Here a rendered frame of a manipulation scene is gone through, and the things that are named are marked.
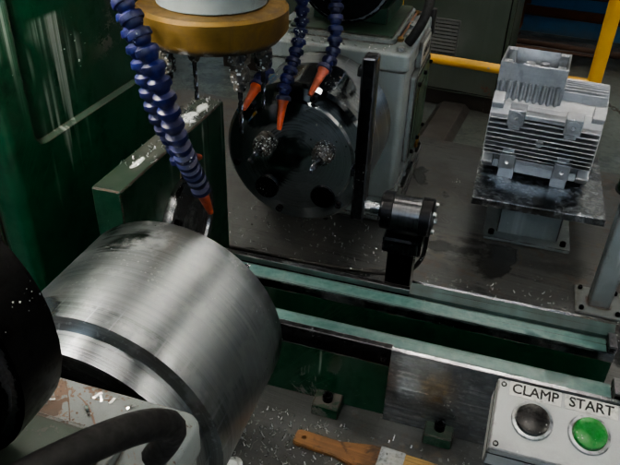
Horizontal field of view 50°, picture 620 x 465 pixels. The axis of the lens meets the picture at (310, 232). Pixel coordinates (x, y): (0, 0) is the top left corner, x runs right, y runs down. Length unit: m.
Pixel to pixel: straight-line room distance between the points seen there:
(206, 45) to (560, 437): 0.53
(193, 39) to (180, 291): 0.28
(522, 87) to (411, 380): 0.63
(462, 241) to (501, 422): 0.75
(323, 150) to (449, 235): 0.42
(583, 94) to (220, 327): 0.89
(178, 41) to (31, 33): 0.19
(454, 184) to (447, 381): 0.74
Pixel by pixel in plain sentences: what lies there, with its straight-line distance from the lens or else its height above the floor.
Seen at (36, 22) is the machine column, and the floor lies 1.31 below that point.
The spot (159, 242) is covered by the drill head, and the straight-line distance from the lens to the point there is 0.67.
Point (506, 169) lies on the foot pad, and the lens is 1.36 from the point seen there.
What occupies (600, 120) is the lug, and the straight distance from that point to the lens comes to 1.29.
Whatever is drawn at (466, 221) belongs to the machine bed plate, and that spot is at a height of 0.80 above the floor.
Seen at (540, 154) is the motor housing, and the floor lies 1.00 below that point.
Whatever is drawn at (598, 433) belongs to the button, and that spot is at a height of 1.07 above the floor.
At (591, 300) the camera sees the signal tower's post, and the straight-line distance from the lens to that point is 1.26.
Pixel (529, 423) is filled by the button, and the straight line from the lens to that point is 0.65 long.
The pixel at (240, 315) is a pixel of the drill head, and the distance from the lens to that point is 0.65.
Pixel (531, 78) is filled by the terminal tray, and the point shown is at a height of 1.12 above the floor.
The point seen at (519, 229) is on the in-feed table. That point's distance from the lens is 1.40.
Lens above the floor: 1.54
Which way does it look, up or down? 34 degrees down
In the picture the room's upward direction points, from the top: 2 degrees clockwise
